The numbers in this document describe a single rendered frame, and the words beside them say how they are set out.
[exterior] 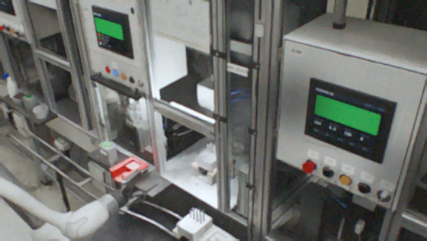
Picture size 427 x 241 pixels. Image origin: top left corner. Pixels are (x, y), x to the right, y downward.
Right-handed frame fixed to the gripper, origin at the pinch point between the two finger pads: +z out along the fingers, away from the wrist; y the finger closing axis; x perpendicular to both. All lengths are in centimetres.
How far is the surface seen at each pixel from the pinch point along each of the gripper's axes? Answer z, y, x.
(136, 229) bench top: 0.9, -44.5, 18.2
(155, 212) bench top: 16, -45, 20
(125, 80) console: 20.4, 27.5, 35.1
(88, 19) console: 21, 52, 57
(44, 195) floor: 14, -112, 161
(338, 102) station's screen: 18, 53, -69
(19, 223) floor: -16, -112, 148
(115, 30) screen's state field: 18, 53, 34
